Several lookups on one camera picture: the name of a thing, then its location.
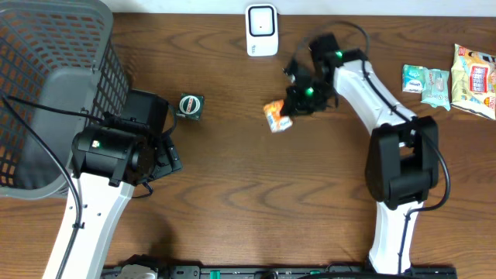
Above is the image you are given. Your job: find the orange tissue pack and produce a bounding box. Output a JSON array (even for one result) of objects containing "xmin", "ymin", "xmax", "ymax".
[{"xmin": 263, "ymin": 99, "xmax": 293, "ymax": 133}]

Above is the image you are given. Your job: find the dark green round-label box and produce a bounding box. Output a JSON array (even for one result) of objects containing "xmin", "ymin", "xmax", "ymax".
[{"xmin": 176, "ymin": 94, "xmax": 205, "ymax": 121}]

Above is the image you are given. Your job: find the green tissue pack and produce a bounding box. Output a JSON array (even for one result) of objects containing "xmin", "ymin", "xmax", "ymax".
[{"xmin": 402, "ymin": 64, "xmax": 426, "ymax": 94}]

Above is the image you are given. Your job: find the teal small snack packet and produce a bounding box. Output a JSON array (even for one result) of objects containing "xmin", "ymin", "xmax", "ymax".
[{"xmin": 421, "ymin": 69, "xmax": 450, "ymax": 111}]

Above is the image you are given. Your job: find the large white snack bag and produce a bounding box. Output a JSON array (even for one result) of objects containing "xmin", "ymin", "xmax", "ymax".
[{"xmin": 451, "ymin": 44, "xmax": 495, "ymax": 120}]

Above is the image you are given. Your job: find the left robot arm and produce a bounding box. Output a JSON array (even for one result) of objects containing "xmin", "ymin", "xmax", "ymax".
[{"xmin": 43, "ymin": 116, "xmax": 182, "ymax": 278}]

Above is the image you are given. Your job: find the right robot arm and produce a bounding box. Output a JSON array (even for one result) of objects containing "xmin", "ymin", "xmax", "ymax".
[{"xmin": 281, "ymin": 49, "xmax": 447, "ymax": 275}]

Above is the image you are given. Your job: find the white barcode scanner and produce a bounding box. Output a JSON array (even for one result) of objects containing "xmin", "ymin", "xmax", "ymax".
[{"xmin": 245, "ymin": 4, "xmax": 279, "ymax": 57}]

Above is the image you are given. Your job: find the grey plastic mesh basket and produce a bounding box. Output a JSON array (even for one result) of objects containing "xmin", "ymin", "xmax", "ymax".
[{"xmin": 1, "ymin": 0, "xmax": 129, "ymax": 200}]

